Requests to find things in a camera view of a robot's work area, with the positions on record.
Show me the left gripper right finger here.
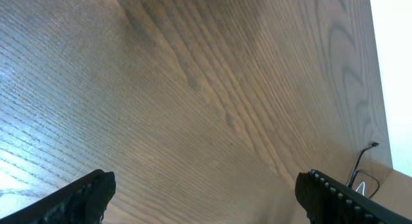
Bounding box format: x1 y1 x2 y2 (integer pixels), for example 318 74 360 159
295 169 411 224

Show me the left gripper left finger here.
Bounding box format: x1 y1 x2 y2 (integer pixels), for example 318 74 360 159
1 169 116 224

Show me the black USB cable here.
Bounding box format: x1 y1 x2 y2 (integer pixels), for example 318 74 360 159
346 142 380 200

